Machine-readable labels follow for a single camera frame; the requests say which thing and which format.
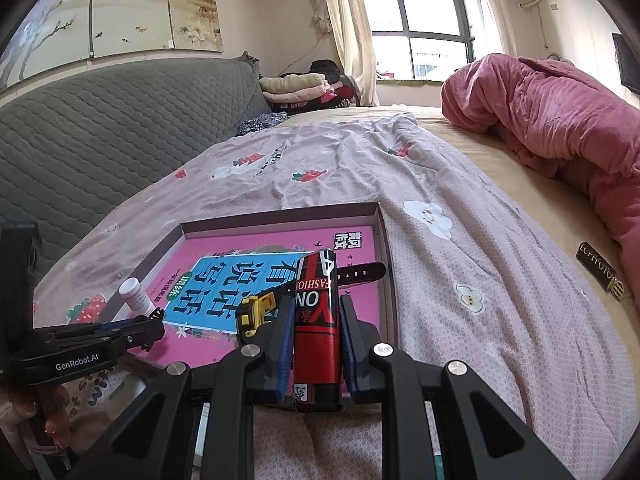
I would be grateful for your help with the folded clothes stack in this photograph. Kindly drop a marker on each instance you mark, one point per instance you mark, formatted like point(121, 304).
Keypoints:
point(324, 86)

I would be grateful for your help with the grey quilted headboard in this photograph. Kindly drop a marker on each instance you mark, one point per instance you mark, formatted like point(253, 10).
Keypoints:
point(74, 149)

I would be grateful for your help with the floral wall painting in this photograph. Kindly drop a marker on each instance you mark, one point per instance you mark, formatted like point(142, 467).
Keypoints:
point(60, 32)

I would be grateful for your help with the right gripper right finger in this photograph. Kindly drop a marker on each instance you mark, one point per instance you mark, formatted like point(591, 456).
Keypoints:
point(438, 421)

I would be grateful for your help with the black gold label tag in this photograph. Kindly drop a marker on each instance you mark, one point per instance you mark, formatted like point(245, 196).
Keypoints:
point(601, 270)

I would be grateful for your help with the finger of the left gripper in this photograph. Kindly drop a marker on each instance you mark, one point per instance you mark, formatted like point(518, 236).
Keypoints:
point(83, 348)

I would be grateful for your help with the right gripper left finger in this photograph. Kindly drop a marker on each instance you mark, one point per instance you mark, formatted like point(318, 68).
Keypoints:
point(155, 437)

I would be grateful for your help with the cream curtain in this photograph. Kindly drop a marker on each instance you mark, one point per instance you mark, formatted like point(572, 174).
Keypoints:
point(354, 46)

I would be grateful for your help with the red black lighter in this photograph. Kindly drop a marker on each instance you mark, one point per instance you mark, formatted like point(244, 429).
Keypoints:
point(317, 367)

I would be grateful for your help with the pink children's book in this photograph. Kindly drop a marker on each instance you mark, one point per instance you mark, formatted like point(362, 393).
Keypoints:
point(201, 281)

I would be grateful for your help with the window with dark frame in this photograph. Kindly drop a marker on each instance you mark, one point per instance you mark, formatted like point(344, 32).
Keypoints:
point(419, 39)

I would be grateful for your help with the grey cardboard box tray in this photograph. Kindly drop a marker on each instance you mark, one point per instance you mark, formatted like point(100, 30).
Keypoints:
point(312, 218)

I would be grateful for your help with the white pill bottle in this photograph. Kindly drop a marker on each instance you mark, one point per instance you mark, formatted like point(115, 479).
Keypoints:
point(135, 297)

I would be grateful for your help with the red pink quilt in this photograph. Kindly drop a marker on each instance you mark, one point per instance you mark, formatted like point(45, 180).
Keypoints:
point(564, 124)

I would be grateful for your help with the blue patterned cloth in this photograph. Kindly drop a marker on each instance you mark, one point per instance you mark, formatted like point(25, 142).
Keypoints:
point(261, 122)

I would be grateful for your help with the wall mounted television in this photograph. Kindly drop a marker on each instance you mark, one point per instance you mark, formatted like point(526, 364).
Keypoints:
point(627, 64)

